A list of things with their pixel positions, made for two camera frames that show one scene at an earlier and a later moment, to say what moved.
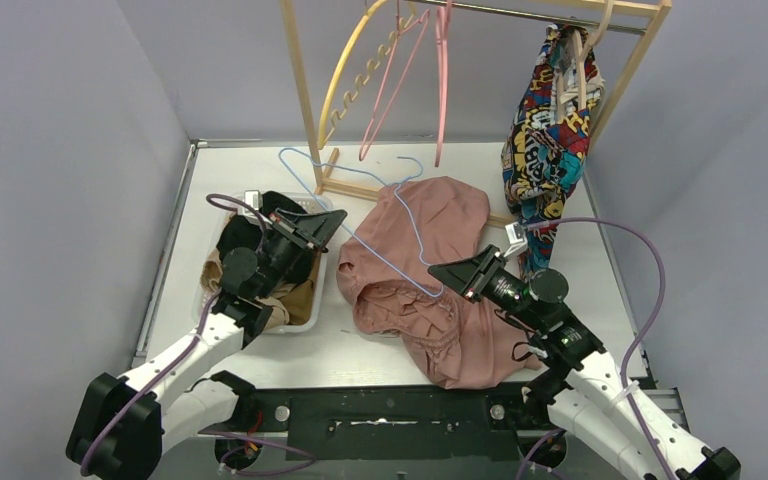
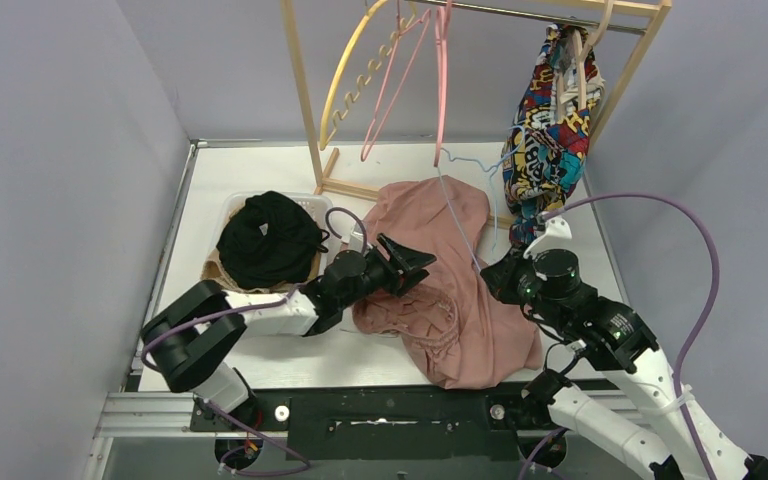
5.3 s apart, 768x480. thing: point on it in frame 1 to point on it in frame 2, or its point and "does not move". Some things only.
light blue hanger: [396, 184] to [460, 221]
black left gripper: [292, 230] to [389, 268]
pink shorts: [384, 276] does not move
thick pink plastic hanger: [443, 22] does not move
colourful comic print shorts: [543, 151] does not move
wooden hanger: [579, 52] does not move
